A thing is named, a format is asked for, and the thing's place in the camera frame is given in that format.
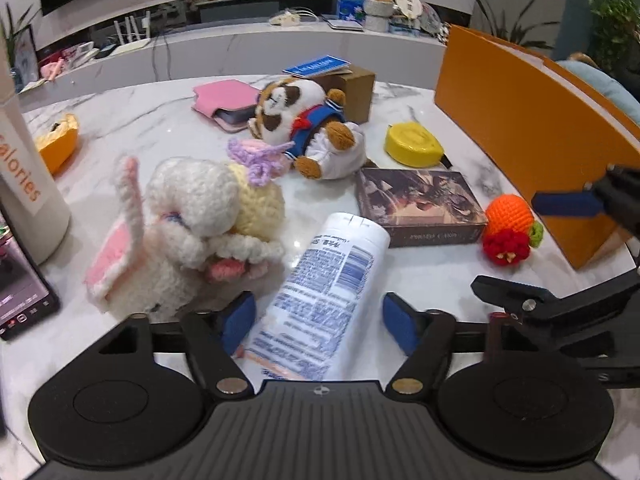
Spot pink items on shelf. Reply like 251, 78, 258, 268
39, 42, 101, 82

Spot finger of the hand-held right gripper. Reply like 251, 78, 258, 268
531, 164, 640, 242
471, 262, 640, 361

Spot white router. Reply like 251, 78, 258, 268
106, 15, 152, 57

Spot orange storage box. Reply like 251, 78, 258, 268
434, 24, 640, 271

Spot pink wallet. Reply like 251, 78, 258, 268
192, 80, 262, 134

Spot tall spiky-leaf plant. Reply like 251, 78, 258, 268
466, 0, 560, 58

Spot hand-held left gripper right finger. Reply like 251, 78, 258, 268
382, 291, 506, 397

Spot orange crochet fruit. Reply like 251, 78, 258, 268
481, 195, 545, 267

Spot stacked grey pots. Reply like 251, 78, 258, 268
362, 0, 397, 34

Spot dark printed card box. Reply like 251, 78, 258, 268
354, 167, 488, 249

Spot white water bottle orange lettering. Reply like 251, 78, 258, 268
0, 35, 72, 266

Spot white bottle with blue print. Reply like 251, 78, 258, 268
241, 211, 392, 383

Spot picture frame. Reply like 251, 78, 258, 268
12, 24, 40, 88

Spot stack of books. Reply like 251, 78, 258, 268
320, 13, 366, 34

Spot black cable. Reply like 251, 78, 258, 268
149, 24, 176, 82

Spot blue tissue box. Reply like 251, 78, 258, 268
337, 0, 368, 24

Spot white crochet rabbit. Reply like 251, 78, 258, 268
84, 155, 286, 313

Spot long-leaf potted plant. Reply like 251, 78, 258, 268
0, 2, 42, 61

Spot yellow tape measure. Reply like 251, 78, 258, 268
384, 121, 453, 170

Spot brown cardboard box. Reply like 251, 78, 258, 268
312, 65, 377, 125

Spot cream crochet doll purple bow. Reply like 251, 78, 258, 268
226, 139, 296, 241

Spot smartphone with lit screen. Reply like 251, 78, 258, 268
0, 212, 62, 342

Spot light blue cushion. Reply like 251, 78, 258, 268
554, 51, 640, 128

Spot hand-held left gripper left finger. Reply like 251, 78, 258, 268
95, 290, 259, 399

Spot blue hang tag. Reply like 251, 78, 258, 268
281, 53, 353, 80

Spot leafy green plant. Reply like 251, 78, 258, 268
582, 0, 640, 78

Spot plush bear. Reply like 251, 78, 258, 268
247, 79, 368, 181

